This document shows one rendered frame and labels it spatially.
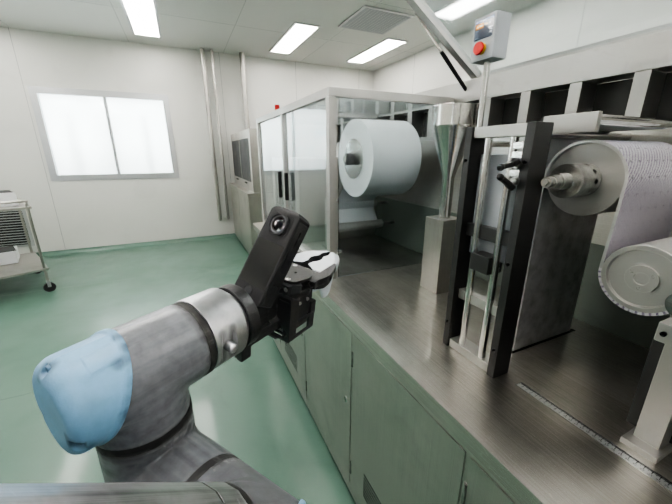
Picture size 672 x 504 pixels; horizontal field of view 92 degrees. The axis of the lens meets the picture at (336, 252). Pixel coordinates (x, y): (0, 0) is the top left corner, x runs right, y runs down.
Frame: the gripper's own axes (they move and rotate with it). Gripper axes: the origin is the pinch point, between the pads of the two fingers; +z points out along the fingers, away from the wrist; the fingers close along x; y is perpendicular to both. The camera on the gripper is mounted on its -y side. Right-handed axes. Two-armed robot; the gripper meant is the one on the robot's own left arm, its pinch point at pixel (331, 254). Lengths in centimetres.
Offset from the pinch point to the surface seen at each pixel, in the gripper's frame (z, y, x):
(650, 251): 33, -5, 43
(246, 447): 41, 133, -59
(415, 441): 24, 52, 17
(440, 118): 68, -25, -7
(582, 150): 42, -20, 29
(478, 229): 36.9, -0.8, 15.5
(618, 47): 77, -45, 31
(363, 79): 531, -103, -293
